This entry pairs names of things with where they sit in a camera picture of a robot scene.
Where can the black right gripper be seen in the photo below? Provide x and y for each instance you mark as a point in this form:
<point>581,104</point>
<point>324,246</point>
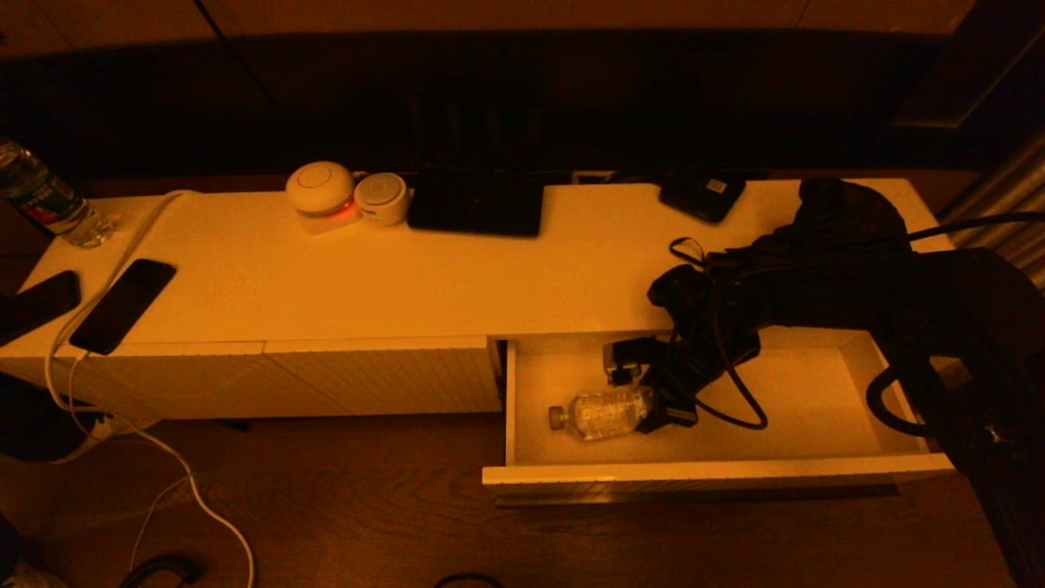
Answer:
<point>669,384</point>

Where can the clear grey-capped water bottle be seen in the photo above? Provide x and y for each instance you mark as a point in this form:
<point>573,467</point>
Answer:
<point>604,412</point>

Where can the white cabinet drawer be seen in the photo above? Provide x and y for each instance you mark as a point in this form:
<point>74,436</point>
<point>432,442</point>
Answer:
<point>800,408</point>

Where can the black umbrella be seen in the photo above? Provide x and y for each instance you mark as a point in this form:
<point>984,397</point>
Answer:
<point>849,212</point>

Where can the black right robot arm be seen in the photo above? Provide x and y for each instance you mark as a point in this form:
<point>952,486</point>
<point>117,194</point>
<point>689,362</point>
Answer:
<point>939,310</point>

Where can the white long low cabinet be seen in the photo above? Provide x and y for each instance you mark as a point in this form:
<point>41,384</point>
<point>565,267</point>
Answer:
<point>408,286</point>

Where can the small black labelled device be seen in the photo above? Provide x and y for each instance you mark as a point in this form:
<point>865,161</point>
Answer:
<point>702,196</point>

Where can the white ribbed cabinet door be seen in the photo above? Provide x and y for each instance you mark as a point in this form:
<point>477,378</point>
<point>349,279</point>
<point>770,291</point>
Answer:
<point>163,384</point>
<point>392,376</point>

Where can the black flat tablet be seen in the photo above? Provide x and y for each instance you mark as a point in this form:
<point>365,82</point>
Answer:
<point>473,204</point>

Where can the small white round speaker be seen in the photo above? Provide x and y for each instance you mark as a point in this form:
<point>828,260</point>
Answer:
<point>380,196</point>

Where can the large white round device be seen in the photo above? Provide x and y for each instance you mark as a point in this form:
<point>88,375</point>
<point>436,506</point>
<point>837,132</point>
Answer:
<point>320,189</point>

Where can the black smartphone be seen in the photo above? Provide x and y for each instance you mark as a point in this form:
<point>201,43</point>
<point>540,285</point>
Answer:
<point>37,304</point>
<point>122,306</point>

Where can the red-labelled water bottle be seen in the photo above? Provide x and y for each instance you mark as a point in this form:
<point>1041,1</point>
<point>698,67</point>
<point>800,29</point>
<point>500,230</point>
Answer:
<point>49,204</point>

